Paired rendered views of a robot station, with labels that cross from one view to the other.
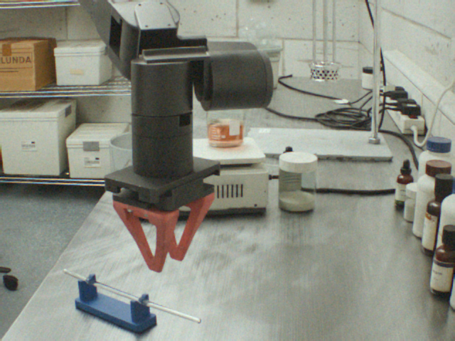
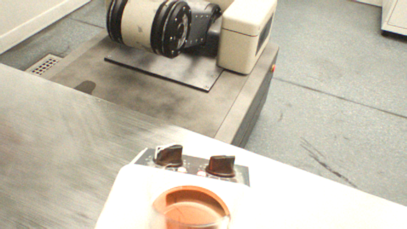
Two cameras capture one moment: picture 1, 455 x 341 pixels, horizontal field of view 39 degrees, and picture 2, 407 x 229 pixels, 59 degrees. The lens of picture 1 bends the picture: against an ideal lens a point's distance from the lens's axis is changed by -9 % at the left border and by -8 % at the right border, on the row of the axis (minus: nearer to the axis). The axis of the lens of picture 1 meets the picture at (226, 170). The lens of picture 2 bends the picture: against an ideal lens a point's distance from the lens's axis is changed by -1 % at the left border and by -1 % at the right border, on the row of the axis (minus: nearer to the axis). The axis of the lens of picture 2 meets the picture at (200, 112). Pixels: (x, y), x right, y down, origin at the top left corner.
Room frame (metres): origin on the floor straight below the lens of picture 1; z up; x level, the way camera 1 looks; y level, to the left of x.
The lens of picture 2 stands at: (1.09, -0.13, 1.09)
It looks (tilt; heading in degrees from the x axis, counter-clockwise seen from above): 40 degrees down; 104
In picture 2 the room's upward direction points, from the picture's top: 6 degrees clockwise
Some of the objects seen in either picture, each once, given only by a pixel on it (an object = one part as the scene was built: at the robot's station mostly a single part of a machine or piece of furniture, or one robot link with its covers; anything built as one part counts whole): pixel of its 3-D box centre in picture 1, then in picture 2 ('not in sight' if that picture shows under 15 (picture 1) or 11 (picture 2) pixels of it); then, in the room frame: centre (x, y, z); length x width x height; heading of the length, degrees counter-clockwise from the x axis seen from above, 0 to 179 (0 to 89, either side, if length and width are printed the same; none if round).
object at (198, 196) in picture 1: (166, 220); not in sight; (0.63, 0.06, 0.88); 0.07 x 0.07 x 0.09; 56
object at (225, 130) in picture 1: (223, 121); (192, 214); (1.06, 0.00, 0.88); 0.07 x 0.06 x 0.08; 70
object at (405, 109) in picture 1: (407, 109); not in sight; (1.53, -0.43, 0.80); 0.07 x 0.04 x 0.02; 85
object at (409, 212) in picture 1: (418, 202); not in sight; (0.96, -0.30, 0.78); 0.05 x 0.05 x 0.05
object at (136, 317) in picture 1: (113, 300); not in sight; (0.67, 0.13, 0.77); 0.10 x 0.03 x 0.04; 57
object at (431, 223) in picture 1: (440, 214); not in sight; (0.83, -0.29, 0.80); 0.04 x 0.04 x 0.11
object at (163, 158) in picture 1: (162, 149); not in sight; (0.62, 0.06, 0.95); 0.10 x 0.07 x 0.07; 146
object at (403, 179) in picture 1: (404, 182); not in sight; (1.02, -0.29, 0.79); 0.03 x 0.03 x 0.08
